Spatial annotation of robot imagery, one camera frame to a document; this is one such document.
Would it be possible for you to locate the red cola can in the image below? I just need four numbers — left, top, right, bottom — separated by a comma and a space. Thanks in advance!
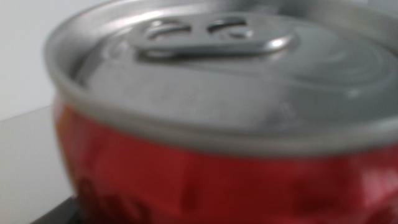
43, 0, 398, 224

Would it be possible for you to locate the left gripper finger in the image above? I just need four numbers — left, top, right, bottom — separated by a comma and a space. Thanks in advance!
30, 195, 82, 224

